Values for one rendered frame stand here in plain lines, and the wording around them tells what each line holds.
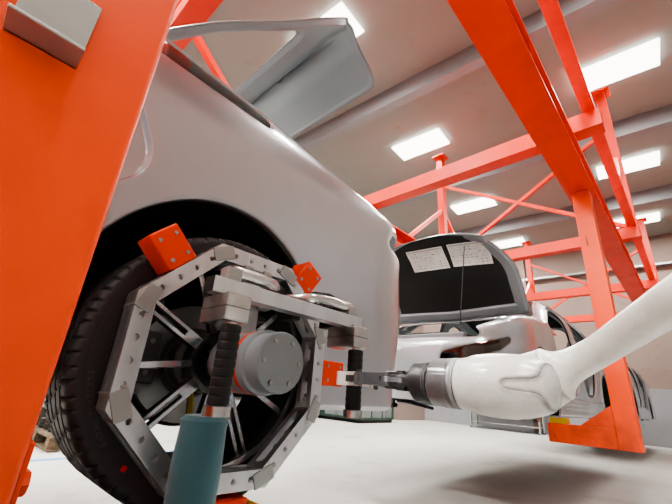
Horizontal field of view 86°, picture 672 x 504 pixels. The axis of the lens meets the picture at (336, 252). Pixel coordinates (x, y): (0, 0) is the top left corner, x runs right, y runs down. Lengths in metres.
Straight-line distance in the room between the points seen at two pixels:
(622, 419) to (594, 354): 3.36
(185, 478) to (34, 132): 0.57
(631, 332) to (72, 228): 0.77
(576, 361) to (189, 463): 0.71
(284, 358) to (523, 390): 0.46
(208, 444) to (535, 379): 0.56
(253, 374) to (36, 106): 0.56
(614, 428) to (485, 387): 3.52
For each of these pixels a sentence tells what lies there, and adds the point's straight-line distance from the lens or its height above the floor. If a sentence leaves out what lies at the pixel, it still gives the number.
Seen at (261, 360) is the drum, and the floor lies 0.85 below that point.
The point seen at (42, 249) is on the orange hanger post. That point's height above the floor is 0.90.
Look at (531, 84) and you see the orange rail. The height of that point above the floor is 2.97.
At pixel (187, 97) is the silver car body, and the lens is 1.25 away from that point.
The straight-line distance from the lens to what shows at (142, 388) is 1.11.
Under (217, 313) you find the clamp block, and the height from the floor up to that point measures 0.91.
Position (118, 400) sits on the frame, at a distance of 0.82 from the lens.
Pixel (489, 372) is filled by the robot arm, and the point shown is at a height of 0.85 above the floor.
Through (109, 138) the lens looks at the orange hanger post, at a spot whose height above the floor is 1.04.
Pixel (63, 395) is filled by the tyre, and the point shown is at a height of 0.76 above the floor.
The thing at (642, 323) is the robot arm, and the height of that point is 0.93.
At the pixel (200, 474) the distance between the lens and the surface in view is 0.77.
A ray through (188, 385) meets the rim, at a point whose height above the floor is 0.79.
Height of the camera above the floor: 0.80
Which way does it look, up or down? 21 degrees up
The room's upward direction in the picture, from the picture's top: 4 degrees clockwise
